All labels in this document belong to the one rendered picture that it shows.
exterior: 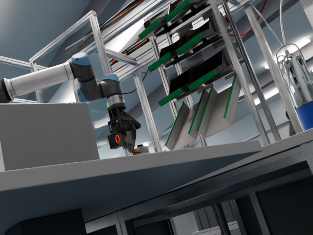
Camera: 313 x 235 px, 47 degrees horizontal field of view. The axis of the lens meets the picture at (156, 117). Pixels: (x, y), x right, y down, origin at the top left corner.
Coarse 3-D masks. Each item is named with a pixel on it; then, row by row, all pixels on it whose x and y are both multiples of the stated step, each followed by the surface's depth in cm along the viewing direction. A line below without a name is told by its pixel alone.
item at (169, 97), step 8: (184, 72) 168; (192, 72) 150; (176, 80) 162; (184, 80) 167; (192, 80) 148; (176, 88) 160; (184, 88) 141; (168, 96) 144; (176, 96) 142; (160, 104) 147
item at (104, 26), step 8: (136, 0) 238; (144, 0) 240; (128, 8) 245; (120, 16) 249; (104, 24) 253; (112, 24) 254; (248, 32) 253; (144, 40) 297; (128, 48) 305; (136, 48) 302; (112, 64) 320; (144, 72) 304; (152, 72) 300
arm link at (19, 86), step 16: (64, 64) 150; (80, 64) 149; (0, 80) 143; (16, 80) 144; (32, 80) 145; (48, 80) 147; (64, 80) 150; (80, 80) 154; (0, 96) 142; (16, 96) 146
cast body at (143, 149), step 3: (141, 144) 160; (138, 147) 158; (141, 147) 158; (144, 147) 159; (147, 147) 160; (138, 150) 158; (141, 150) 157; (144, 150) 158; (147, 150) 160; (138, 153) 157; (141, 153) 156; (144, 153) 157
